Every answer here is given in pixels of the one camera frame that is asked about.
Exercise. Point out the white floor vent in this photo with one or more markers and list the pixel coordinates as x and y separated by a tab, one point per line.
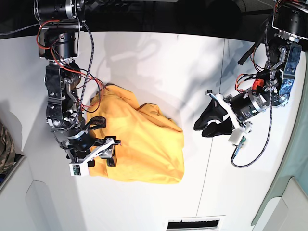
209	223

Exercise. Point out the white right bin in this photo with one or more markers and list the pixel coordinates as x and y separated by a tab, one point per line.
286	213

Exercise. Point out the white left bin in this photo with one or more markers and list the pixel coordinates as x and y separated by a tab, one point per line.
26	204

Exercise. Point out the white bin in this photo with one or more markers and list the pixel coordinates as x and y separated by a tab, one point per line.
286	213
26	204

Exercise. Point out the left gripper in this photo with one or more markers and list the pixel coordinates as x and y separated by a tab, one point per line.
215	121

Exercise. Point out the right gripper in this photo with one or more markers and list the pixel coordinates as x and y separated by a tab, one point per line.
85	146

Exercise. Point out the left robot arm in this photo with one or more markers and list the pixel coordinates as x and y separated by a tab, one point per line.
271	85

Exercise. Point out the camouflage cloth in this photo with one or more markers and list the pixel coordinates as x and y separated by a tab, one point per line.
7	150

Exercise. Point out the yellow t-shirt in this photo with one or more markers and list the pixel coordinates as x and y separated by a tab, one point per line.
151	144

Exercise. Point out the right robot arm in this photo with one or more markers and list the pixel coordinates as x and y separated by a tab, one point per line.
61	22

